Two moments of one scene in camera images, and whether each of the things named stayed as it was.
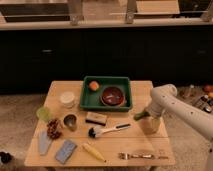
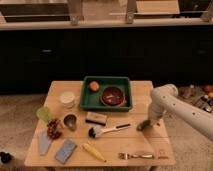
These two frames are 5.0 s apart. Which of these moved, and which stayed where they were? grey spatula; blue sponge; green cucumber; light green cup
Moved: green cucumber
Stayed: grey spatula; light green cup; blue sponge
